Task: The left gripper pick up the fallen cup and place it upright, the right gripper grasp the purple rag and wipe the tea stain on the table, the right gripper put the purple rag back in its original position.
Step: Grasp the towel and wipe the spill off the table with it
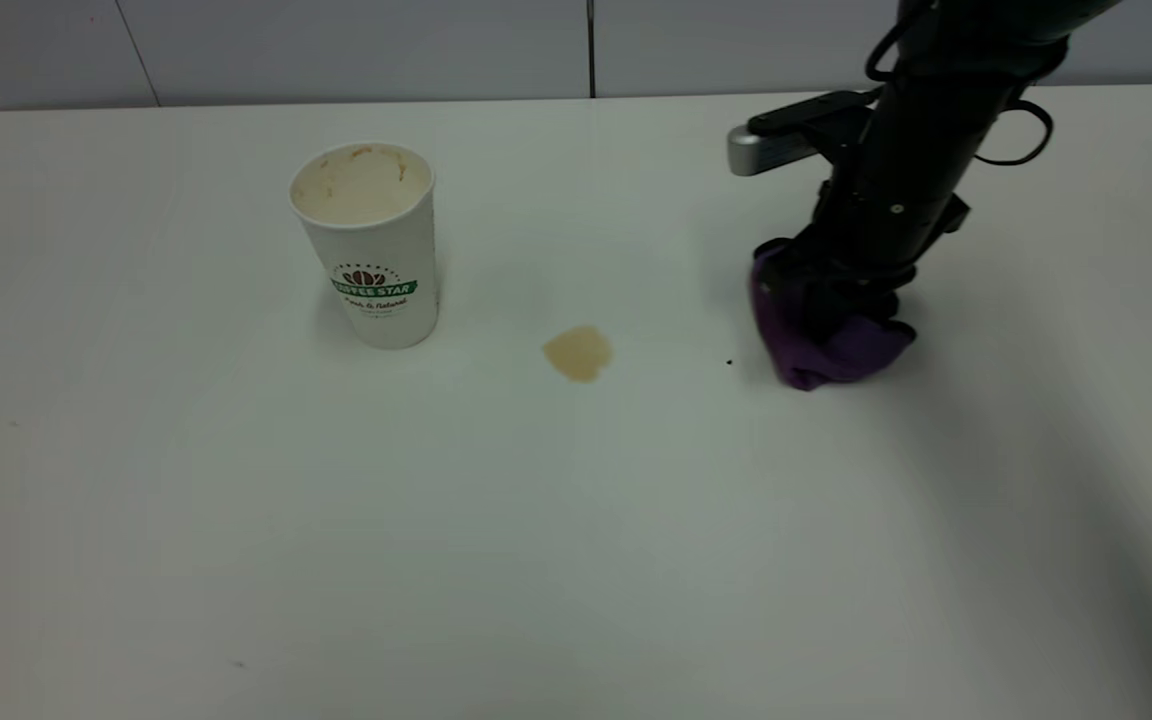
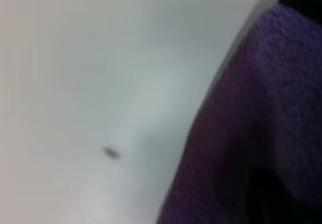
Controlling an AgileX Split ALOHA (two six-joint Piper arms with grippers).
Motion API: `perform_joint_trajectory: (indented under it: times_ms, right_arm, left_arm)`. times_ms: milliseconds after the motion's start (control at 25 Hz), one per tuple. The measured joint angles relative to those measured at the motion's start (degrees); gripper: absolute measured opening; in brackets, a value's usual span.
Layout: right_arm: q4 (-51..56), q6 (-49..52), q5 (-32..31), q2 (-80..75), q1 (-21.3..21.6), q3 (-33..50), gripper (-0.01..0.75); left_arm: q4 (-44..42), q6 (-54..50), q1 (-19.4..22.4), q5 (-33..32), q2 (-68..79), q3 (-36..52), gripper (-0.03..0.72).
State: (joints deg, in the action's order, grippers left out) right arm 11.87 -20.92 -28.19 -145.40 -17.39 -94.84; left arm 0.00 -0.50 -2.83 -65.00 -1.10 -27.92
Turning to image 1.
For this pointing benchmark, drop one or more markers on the light brown coffee spill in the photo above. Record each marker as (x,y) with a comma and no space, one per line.
(578,353)

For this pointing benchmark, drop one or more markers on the purple cloth with black trim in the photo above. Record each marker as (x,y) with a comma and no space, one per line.
(841,358)

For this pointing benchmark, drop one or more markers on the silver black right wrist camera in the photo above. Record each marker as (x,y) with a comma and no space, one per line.
(781,140)

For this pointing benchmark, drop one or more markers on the white paper coffee cup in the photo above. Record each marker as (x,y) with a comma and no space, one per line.
(366,260)

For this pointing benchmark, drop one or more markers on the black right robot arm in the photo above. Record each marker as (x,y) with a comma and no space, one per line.
(926,120)

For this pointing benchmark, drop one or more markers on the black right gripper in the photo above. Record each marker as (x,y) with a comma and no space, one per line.
(866,250)

